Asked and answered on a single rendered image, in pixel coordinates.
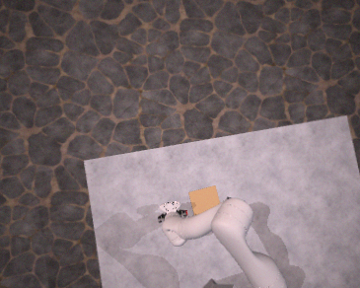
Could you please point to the tan square mat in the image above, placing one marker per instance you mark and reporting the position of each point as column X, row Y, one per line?
column 204, row 199

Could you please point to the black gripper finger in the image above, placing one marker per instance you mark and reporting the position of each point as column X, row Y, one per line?
column 160, row 219
column 183, row 213

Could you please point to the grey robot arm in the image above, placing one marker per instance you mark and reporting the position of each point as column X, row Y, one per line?
column 230, row 226

